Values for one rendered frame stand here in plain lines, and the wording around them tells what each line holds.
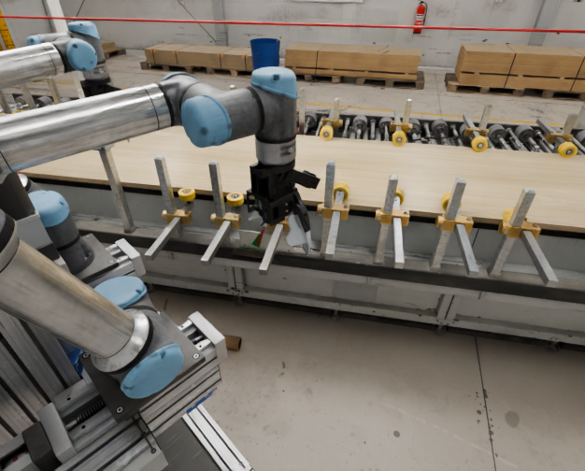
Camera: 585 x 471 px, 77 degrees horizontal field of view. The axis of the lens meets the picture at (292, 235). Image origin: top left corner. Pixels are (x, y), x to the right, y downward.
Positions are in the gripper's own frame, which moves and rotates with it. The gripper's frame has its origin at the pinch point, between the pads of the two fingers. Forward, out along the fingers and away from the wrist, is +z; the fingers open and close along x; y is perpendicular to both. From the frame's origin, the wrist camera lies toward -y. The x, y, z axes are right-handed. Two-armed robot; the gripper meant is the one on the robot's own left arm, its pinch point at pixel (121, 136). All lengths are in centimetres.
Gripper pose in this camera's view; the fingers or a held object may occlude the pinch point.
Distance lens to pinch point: 147.1
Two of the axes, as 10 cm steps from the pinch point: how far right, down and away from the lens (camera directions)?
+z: 0.0, 8.0, 6.0
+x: 7.0, 4.3, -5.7
